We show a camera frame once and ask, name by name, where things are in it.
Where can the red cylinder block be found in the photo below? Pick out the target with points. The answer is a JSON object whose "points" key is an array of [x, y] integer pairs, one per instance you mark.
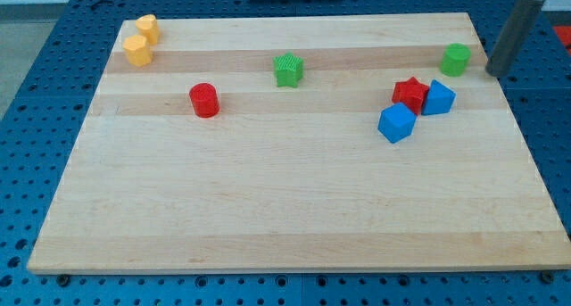
{"points": [[204, 99]]}

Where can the green star block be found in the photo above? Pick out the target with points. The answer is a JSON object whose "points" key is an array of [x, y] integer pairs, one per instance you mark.
{"points": [[288, 70]]}

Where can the blue wedge block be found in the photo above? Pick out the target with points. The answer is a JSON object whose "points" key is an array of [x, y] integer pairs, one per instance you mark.
{"points": [[439, 99]]}

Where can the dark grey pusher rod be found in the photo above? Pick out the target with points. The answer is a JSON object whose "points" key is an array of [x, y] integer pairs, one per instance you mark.
{"points": [[513, 35]]}

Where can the wooden board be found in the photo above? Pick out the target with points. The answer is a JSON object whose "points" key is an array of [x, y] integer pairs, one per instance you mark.
{"points": [[299, 179]]}

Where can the yellow block rear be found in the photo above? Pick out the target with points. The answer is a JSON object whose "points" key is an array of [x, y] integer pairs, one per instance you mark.
{"points": [[147, 25]]}

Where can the blue cube block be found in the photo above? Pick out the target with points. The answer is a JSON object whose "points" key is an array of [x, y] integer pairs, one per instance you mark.
{"points": [[396, 122]]}

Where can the yellow hexagon block front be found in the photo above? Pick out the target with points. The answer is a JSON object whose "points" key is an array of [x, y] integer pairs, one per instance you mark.
{"points": [[137, 50]]}

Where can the red object at right edge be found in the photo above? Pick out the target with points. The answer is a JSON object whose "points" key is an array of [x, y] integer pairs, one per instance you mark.
{"points": [[564, 34]]}

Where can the red star block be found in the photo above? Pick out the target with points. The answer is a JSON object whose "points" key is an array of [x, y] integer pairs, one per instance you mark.
{"points": [[412, 93]]}

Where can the green cylinder block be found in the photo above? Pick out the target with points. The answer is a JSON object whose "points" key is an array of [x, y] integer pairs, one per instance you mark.
{"points": [[455, 59]]}

